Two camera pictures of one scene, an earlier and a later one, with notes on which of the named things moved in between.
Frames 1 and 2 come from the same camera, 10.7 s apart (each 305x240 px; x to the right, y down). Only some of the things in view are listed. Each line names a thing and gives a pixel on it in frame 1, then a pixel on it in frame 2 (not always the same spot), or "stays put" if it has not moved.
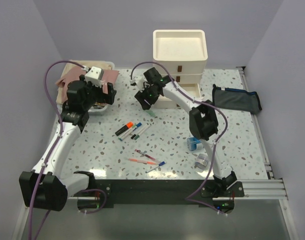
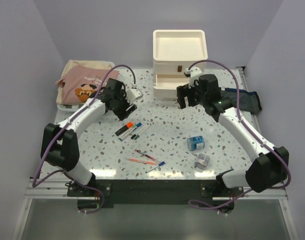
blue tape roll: x=194 y=144 stays put
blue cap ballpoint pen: x=160 y=164 stays put
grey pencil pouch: x=245 y=102 stays put
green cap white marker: x=122 y=137 stays put
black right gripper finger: x=145 y=105 → x=183 y=91
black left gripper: x=104 y=98 → x=121 y=114
